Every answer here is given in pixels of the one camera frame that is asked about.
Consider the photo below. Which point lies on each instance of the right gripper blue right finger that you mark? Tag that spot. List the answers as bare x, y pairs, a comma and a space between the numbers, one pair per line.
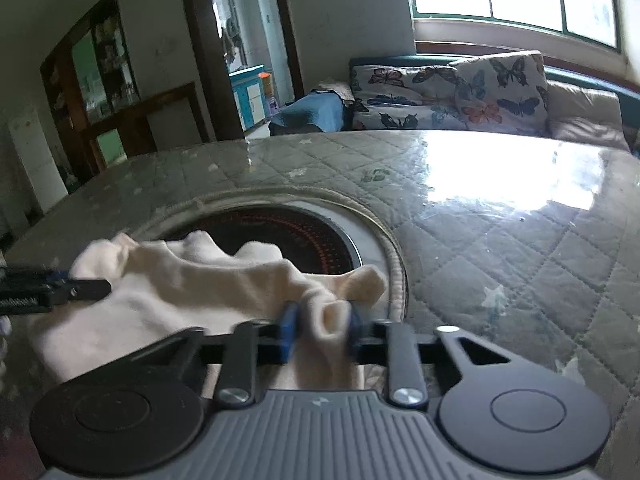
399, 349

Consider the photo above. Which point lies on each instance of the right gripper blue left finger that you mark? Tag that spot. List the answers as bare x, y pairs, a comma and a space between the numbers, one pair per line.
251, 344

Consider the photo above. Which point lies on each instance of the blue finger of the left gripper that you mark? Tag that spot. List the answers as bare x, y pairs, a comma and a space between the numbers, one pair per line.
80, 290
52, 274

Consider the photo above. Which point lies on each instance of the cream beige sweater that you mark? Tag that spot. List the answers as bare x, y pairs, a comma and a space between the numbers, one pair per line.
159, 288

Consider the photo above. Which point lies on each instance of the round black induction cooktop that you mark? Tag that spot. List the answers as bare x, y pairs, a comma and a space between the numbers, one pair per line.
313, 243

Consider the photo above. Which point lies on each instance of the white refrigerator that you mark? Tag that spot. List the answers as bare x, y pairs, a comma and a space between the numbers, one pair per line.
36, 158

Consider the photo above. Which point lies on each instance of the grey quilted star table cover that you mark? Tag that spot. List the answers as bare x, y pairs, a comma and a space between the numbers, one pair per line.
531, 243

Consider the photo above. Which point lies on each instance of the dark wooden display shelf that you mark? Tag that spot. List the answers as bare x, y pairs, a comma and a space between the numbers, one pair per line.
87, 78

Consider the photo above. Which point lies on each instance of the butterfly print pillow flat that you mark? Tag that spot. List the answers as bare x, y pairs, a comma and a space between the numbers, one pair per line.
405, 98

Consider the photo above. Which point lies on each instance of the blue white small cabinet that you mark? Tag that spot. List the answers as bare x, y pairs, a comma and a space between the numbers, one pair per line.
249, 96

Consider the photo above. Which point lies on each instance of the butterfly print pillow upright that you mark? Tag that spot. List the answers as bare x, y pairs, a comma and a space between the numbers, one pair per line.
505, 93

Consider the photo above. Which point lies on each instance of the teal corner sofa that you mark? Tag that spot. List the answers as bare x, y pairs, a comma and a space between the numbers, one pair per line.
329, 108

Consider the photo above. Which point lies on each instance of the beige plain cushion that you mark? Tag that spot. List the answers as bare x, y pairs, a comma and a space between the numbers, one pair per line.
585, 116

